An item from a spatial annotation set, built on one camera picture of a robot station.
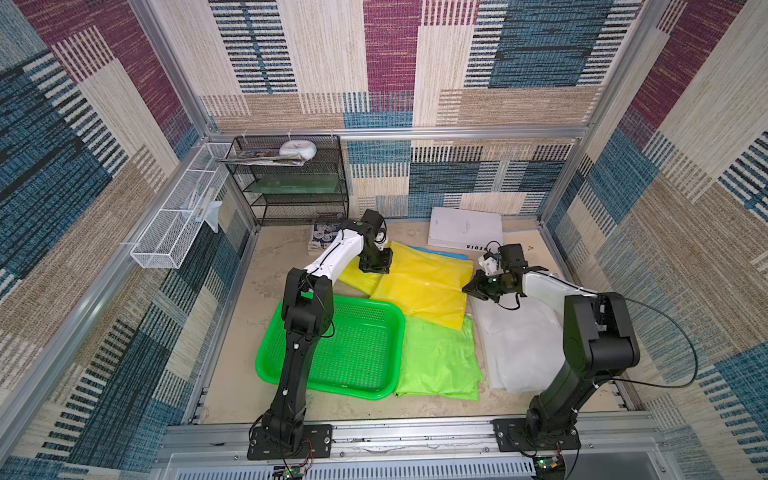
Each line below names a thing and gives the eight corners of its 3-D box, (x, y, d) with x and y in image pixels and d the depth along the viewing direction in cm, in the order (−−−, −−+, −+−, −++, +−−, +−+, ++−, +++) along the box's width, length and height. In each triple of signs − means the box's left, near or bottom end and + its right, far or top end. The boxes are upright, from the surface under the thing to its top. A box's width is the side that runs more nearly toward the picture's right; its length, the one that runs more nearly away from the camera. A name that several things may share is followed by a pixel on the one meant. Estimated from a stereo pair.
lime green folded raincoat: (397, 400, 81) (397, 396, 79) (396, 322, 96) (396, 316, 93) (483, 400, 81) (486, 396, 78) (468, 321, 96) (471, 316, 93)
